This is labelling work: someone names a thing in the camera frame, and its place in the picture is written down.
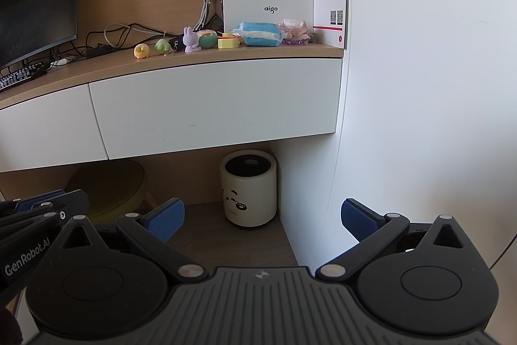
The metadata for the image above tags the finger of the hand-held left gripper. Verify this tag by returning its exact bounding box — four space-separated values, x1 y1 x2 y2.
0 189 90 217
0 210 68 244

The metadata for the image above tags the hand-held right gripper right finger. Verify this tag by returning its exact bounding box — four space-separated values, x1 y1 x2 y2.
315 198 478 283

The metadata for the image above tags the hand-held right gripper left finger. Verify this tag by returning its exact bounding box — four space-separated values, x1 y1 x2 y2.
52 198 211 283

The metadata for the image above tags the olive green round stool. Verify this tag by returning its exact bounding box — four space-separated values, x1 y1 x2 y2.
65 159 159 225

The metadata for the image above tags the white narrow desk drawer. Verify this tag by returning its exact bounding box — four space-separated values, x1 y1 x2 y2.
0 83 110 173

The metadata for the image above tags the white panda face trash bin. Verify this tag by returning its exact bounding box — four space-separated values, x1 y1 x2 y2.
220 149 279 230

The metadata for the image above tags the white wide desk drawer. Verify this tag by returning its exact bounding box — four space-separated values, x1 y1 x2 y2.
88 58 343 161

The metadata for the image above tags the black keyboard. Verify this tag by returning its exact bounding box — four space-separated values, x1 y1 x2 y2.
0 62 48 93

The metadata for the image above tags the black power adapter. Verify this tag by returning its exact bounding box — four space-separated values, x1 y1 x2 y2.
86 46 114 60

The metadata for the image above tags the purple bunny figure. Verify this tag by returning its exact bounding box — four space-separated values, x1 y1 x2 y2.
183 27 202 54

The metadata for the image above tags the pink and teal mushroom figure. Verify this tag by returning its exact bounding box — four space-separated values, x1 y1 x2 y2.
196 30 219 49

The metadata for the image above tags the pink plastic bag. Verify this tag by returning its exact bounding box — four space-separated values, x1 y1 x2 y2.
279 19 313 41

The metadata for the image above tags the black computer monitor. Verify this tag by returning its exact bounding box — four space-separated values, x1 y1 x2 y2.
0 0 84 71

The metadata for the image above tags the blue and white tissue pack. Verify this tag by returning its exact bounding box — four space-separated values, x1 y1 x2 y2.
231 22 284 47

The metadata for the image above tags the black cable bundle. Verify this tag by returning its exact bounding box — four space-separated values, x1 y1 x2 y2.
50 22 187 63

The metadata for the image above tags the grey looped cable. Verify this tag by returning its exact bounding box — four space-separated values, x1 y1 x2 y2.
104 23 166 47

